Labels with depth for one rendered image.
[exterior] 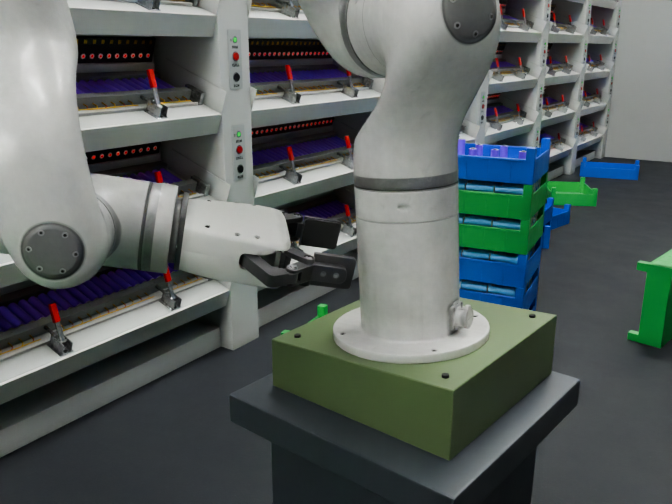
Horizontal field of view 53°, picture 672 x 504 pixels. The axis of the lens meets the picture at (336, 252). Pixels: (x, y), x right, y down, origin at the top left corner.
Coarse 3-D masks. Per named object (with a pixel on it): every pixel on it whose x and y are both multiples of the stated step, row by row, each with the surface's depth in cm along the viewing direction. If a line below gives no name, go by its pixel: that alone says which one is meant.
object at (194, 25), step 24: (72, 0) 116; (96, 0) 121; (120, 0) 125; (144, 0) 127; (168, 0) 138; (192, 0) 140; (216, 0) 138; (96, 24) 118; (120, 24) 121; (144, 24) 126; (168, 24) 130; (192, 24) 135
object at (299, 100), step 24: (264, 48) 177; (288, 48) 185; (312, 48) 194; (264, 72) 176; (288, 72) 166; (312, 72) 191; (336, 72) 200; (264, 96) 163; (288, 96) 167; (312, 96) 177; (336, 96) 184; (360, 96) 191; (264, 120) 159; (288, 120) 166
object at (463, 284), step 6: (462, 282) 163; (468, 282) 163; (474, 282) 163; (480, 282) 163; (528, 282) 167; (462, 288) 163; (468, 288) 162; (474, 288) 161; (480, 288) 161; (486, 288) 160; (492, 288) 160; (498, 288) 159; (504, 288) 159; (510, 288) 159; (498, 294) 160; (504, 294) 159; (510, 294) 158
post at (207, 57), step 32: (224, 0) 140; (224, 32) 142; (160, 64) 152; (192, 64) 147; (224, 64) 143; (224, 128) 147; (192, 160) 154; (224, 160) 148; (256, 288) 165; (224, 320) 160; (256, 320) 167
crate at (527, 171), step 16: (544, 144) 163; (464, 160) 154; (480, 160) 152; (496, 160) 151; (512, 160) 149; (528, 160) 148; (544, 160) 158; (464, 176) 155; (480, 176) 153; (496, 176) 152; (512, 176) 150; (528, 176) 148
